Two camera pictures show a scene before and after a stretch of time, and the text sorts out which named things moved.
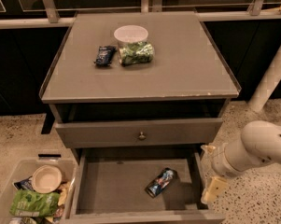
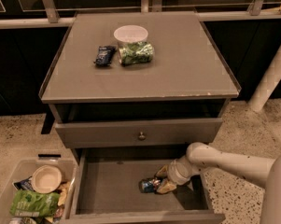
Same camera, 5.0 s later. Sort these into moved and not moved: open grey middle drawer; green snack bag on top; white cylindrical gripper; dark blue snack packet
Moved: white cylindrical gripper
Not moved: dark blue snack packet; open grey middle drawer; green snack bag on top
